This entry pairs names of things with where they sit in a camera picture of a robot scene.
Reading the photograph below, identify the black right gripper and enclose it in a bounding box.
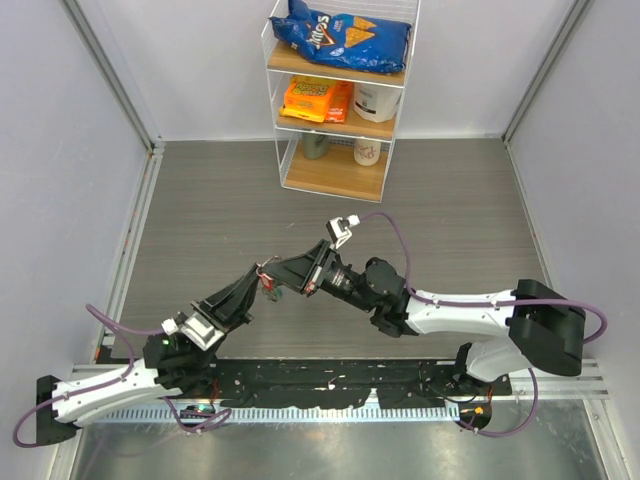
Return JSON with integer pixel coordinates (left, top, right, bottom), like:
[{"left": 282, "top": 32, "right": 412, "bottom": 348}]
[{"left": 263, "top": 239, "right": 377, "bottom": 313}]

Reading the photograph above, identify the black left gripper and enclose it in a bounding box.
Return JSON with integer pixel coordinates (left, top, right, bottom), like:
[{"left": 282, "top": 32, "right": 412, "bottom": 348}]
[{"left": 187, "top": 264, "right": 263, "bottom": 367}]

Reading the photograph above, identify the large metal keyring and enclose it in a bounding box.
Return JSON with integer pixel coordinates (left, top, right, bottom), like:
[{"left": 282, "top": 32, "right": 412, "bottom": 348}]
[{"left": 256, "top": 255, "right": 283, "bottom": 302}]

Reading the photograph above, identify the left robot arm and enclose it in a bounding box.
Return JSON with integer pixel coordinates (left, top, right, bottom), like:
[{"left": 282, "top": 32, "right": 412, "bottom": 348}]
[{"left": 35, "top": 264, "right": 260, "bottom": 447}]

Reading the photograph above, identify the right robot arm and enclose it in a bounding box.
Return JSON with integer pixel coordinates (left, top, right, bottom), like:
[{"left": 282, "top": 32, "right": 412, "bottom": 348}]
[{"left": 259, "top": 240, "right": 586, "bottom": 394}]

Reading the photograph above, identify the white paper cup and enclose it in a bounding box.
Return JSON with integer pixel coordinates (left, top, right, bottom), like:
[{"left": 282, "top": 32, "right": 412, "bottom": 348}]
[{"left": 354, "top": 139, "right": 382, "bottom": 167}]

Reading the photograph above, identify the orange snack box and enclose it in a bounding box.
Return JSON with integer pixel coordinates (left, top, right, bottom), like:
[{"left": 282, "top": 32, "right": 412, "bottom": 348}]
[{"left": 279, "top": 75, "right": 354, "bottom": 124}]

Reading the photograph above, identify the white pouch bag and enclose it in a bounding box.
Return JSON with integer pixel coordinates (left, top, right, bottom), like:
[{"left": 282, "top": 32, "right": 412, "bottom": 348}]
[{"left": 353, "top": 83, "right": 402, "bottom": 123}]

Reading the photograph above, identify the blue Doritos chip bag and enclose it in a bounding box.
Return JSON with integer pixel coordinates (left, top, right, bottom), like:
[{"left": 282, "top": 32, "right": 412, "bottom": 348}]
[{"left": 270, "top": 1, "right": 411, "bottom": 74}]

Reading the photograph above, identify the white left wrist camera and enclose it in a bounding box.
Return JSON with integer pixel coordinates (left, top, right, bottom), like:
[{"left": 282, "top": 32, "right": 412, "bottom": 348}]
[{"left": 161, "top": 312, "right": 225, "bottom": 351}]

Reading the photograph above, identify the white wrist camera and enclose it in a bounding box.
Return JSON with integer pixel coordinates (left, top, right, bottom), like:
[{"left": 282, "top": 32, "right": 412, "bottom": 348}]
[
  {"left": 326, "top": 215, "right": 360, "bottom": 250},
  {"left": 161, "top": 312, "right": 225, "bottom": 351}
]

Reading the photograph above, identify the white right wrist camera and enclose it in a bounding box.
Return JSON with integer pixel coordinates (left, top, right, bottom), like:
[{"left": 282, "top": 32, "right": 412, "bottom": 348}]
[{"left": 326, "top": 215, "right": 360, "bottom": 250}]

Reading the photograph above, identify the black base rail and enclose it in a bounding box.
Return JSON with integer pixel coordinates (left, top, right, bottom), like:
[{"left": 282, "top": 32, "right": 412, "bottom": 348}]
[{"left": 209, "top": 359, "right": 512, "bottom": 410}]

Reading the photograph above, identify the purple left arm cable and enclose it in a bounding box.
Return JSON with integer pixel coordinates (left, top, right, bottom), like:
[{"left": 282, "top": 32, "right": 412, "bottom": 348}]
[{"left": 12, "top": 303, "right": 234, "bottom": 447}]

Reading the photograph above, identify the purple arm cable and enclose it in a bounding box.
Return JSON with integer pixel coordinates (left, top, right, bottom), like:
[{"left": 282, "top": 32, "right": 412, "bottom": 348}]
[
  {"left": 12, "top": 303, "right": 234, "bottom": 447},
  {"left": 357, "top": 211, "right": 607, "bottom": 439}
]

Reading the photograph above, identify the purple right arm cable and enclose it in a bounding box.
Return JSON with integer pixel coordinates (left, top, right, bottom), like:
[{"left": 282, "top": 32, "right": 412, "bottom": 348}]
[{"left": 357, "top": 211, "right": 607, "bottom": 439}]

